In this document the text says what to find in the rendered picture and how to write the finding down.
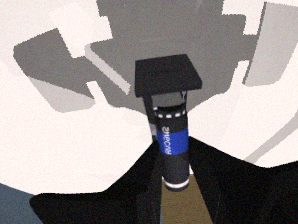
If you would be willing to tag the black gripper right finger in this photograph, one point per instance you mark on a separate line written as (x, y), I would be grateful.
(236, 191)

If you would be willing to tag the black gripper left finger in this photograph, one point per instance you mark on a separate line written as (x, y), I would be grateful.
(135, 198)

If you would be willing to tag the black and blue battery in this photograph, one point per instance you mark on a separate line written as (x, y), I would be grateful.
(172, 130)

